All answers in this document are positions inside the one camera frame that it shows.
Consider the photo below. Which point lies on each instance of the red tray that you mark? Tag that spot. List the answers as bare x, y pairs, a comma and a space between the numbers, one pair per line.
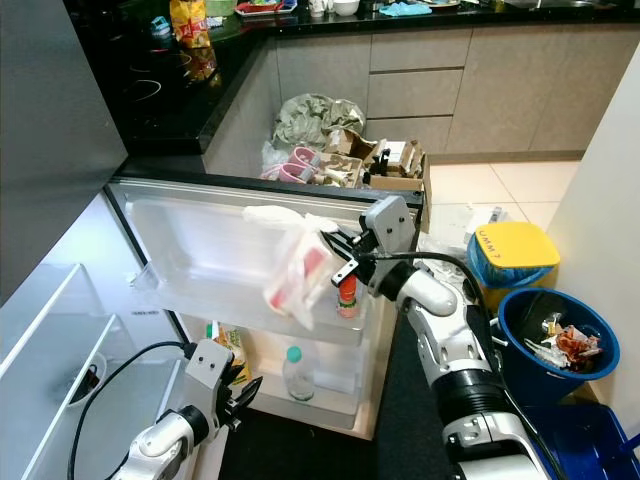
265, 7

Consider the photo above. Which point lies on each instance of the black induction hob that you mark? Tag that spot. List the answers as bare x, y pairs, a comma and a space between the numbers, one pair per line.
140, 85

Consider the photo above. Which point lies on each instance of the blue plastic dustpan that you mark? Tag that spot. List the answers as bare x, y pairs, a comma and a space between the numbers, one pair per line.
600, 445

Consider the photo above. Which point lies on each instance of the teal cloth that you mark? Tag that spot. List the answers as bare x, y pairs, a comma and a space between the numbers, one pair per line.
405, 10

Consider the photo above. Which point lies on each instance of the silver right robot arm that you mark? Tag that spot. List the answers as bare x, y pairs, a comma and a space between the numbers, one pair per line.
460, 360

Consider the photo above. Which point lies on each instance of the white cup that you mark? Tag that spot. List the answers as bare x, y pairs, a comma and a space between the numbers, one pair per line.
318, 7

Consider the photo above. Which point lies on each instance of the grey green plastic bag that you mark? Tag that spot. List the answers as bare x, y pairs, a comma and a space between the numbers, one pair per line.
315, 120

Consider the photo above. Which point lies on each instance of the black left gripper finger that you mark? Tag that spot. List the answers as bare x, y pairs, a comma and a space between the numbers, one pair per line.
240, 392
254, 396

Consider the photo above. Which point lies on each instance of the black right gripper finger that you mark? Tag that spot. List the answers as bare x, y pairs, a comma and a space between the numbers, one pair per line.
350, 274
342, 245

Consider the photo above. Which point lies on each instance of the yellow red snack bag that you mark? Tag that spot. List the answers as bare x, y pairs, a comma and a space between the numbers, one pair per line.
190, 22

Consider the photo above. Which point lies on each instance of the colourful food packet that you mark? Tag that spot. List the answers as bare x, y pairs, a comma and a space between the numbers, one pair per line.
232, 345

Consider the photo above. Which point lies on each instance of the small white plastic bag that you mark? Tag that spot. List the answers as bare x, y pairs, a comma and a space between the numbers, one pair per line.
295, 275

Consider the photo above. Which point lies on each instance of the clear water bottle teal cap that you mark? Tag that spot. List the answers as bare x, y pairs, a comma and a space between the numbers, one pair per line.
297, 378

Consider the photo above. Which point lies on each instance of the white bowl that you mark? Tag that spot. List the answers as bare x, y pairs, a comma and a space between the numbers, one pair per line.
345, 6

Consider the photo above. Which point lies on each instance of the small teal jar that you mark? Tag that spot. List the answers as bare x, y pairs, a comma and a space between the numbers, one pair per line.
160, 27

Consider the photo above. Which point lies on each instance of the blue plastic bucket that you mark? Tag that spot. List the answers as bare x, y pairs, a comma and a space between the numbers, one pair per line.
525, 360

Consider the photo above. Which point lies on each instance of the torn brown cardboard carton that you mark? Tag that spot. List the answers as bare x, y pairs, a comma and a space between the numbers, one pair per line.
345, 165

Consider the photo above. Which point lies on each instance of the crumpled trash wrappers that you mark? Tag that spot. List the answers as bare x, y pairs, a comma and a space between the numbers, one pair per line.
565, 345

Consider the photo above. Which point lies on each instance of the grey steel fridge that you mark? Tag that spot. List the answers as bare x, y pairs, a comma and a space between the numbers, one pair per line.
60, 150

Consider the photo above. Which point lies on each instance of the yellow lidded bin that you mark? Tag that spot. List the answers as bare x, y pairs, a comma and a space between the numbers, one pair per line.
515, 248

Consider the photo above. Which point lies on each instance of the grey kitchen cabinet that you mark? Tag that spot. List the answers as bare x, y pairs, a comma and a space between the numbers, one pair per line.
490, 90

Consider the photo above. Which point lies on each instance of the pink plastic item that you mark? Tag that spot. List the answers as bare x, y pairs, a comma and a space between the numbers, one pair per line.
302, 160

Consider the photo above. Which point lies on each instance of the red sauce bottle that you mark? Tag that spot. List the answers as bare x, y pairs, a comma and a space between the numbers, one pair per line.
347, 300

